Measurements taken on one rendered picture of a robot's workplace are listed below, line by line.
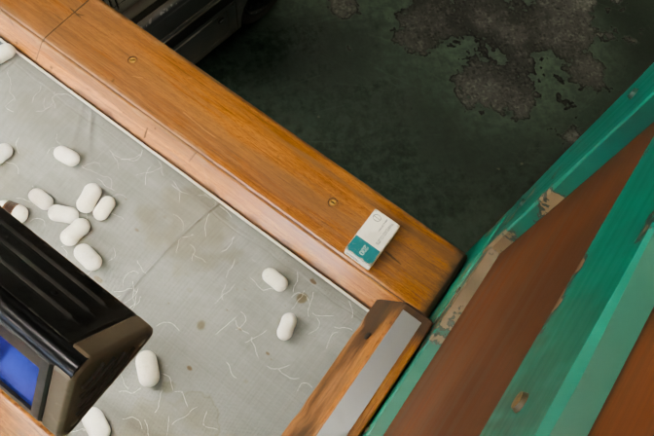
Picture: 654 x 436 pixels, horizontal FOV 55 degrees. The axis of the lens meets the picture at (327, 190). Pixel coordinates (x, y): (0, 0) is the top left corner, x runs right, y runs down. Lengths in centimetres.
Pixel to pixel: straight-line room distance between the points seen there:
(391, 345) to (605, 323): 41
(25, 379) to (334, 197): 44
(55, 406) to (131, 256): 39
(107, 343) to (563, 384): 25
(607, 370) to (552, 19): 183
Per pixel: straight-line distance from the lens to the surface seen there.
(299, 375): 72
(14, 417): 74
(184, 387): 73
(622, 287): 22
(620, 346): 22
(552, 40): 197
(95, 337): 38
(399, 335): 61
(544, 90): 187
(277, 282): 72
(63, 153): 81
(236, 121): 79
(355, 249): 71
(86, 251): 76
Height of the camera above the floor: 146
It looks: 67 degrees down
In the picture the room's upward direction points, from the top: 12 degrees clockwise
